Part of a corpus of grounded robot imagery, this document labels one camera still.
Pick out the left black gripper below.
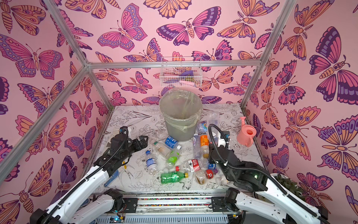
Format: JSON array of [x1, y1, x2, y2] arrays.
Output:
[[120, 135, 148, 162]]

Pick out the clear white label bottle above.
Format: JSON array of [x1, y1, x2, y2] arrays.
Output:
[[215, 175, 233, 186]]

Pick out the small blue cap bottle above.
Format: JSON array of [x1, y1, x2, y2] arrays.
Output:
[[145, 150, 158, 175]]

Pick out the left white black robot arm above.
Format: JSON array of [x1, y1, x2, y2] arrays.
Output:
[[29, 127, 148, 224]]

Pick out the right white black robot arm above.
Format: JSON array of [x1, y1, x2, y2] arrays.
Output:
[[208, 125, 328, 224]]

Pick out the colourful label bottle by bin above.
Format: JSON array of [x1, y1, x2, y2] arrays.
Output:
[[197, 120, 208, 134]]

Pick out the grey mesh waste bin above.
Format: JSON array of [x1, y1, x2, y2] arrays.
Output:
[[159, 89, 203, 141]]

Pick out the round red label bottle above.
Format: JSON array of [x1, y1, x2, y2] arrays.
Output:
[[194, 169, 214, 185]]

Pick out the orange label bottle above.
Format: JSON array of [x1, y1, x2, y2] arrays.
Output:
[[200, 135, 209, 159]]

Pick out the pink plastic watering can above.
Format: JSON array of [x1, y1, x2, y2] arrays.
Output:
[[237, 117, 257, 147]]

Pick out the red white label bottle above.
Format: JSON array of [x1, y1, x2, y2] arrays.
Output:
[[175, 159, 200, 173]]

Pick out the purple label clear bottle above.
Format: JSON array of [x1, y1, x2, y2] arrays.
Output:
[[193, 133, 202, 159]]

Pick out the clear green cap bottle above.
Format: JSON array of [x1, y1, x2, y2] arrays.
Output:
[[153, 141, 171, 158]]

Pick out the lime green label bottle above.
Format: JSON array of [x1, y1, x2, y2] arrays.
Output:
[[166, 151, 180, 169]]

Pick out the green plastic bottle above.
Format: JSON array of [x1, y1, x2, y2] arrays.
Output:
[[160, 171, 189, 184]]

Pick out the potted green plant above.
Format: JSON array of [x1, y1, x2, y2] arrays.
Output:
[[275, 174, 304, 200]]

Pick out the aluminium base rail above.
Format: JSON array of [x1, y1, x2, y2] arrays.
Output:
[[93, 191, 247, 224]]

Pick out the white wire wall basket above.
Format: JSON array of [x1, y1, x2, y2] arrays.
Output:
[[158, 56, 203, 88]]

